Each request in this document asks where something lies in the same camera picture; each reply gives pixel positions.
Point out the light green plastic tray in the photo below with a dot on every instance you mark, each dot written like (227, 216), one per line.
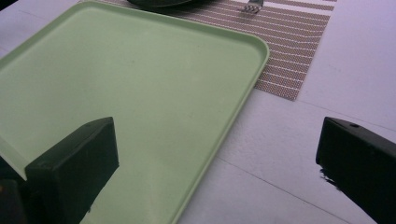
(140, 93)

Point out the brown striped woven placemat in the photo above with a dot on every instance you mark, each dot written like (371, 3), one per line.
(292, 46)

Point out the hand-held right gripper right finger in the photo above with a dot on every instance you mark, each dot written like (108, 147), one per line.
(361, 161)

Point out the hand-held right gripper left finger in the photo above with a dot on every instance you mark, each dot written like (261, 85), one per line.
(71, 168)

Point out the dark round plate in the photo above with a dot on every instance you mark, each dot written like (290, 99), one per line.
(162, 2)

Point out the silver metal fork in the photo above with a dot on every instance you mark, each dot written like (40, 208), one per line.
(252, 6)

